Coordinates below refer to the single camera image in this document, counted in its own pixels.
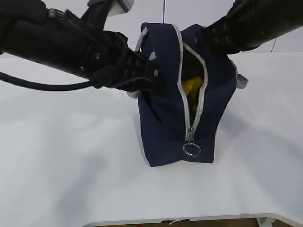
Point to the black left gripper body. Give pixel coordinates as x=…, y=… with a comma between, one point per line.
x=111, y=60

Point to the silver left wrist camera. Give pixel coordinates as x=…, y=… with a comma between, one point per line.
x=111, y=7

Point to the navy blue lunch bag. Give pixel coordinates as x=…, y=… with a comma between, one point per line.
x=175, y=127

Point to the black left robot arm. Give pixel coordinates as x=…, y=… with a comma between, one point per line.
x=76, y=45

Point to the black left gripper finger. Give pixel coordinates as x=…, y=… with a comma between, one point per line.
x=149, y=82

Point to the yellow pear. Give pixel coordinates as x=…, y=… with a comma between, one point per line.
x=192, y=86

